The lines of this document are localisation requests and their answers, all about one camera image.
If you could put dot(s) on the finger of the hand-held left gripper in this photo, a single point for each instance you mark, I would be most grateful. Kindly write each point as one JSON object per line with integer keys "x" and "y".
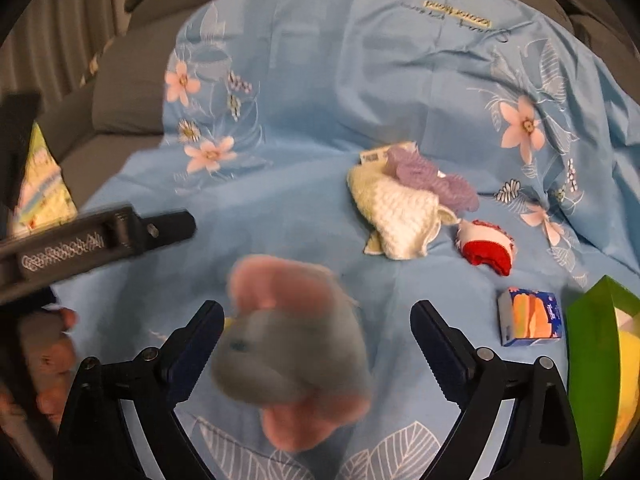
{"x": 165, "y": 230}
{"x": 17, "y": 150}

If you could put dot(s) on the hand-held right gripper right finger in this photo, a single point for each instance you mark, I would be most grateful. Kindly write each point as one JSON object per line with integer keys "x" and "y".
{"x": 440, "y": 350}

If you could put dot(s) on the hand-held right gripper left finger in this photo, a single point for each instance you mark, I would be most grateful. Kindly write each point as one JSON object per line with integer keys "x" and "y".
{"x": 192, "y": 355}

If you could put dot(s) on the green yellow tissue packet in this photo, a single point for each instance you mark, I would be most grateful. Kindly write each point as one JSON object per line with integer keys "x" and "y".
{"x": 40, "y": 190}

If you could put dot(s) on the grey pink elephant plush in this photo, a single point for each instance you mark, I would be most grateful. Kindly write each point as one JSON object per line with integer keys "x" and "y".
{"x": 285, "y": 350}

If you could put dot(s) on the red white sock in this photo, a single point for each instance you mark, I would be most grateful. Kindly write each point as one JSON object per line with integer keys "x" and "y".
{"x": 485, "y": 255}

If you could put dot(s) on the white knitted hat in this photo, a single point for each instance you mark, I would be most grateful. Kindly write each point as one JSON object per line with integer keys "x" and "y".
{"x": 405, "y": 210}

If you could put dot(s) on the green cardboard box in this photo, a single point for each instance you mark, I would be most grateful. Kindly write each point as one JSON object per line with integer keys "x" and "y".
{"x": 590, "y": 360}

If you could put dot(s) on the purple knitted cloth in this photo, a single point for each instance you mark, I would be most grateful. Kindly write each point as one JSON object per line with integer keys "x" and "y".
{"x": 425, "y": 175}

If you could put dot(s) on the person's left hand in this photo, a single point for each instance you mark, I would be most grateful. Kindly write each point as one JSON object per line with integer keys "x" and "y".
{"x": 57, "y": 360}

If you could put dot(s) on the blue orange tissue pack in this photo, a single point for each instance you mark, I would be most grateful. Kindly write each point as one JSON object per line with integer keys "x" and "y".
{"x": 535, "y": 317}

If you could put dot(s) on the grey sofa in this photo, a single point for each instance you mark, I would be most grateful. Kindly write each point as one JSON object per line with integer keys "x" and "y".
{"x": 125, "y": 95}

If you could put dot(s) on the blue floral bed sheet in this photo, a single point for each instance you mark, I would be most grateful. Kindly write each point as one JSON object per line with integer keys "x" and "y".
{"x": 325, "y": 110}

